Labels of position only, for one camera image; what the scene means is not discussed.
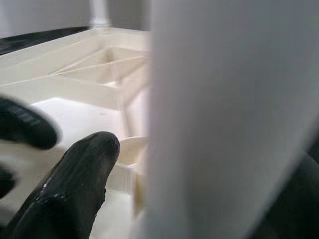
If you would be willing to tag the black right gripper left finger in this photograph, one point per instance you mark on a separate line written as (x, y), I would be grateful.
(72, 189)

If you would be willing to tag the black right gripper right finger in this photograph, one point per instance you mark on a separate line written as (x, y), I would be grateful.
(299, 204)

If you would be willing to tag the white plastic children table top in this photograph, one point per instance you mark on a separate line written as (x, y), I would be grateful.
(74, 119)

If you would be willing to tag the white plastic screw-in table leg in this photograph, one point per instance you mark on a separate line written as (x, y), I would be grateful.
(99, 12)
(224, 112)

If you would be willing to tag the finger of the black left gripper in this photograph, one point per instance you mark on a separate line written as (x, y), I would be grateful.
(6, 183)
(27, 124)

